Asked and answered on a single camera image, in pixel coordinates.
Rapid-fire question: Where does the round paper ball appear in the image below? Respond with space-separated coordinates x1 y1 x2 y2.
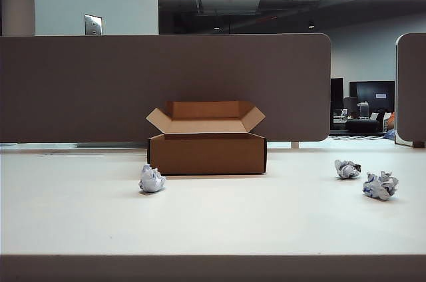
138 164 166 194

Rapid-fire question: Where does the wide paper ball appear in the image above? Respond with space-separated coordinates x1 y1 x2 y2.
362 170 399 202

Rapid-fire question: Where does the brown cardboard box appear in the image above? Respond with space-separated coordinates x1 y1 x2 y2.
145 100 267 176

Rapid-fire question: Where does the long brown desk partition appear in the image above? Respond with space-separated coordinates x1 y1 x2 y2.
0 33 332 144

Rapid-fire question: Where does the small crumpled paper ball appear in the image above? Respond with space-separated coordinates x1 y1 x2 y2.
334 159 363 180

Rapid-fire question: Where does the black display screen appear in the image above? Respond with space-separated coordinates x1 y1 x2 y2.
348 80 396 111

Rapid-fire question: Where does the narrow brown desk partition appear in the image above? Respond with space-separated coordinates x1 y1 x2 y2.
395 33 426 148

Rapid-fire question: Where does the metal wall switch plate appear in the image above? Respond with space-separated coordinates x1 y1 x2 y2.
84 13 103 37

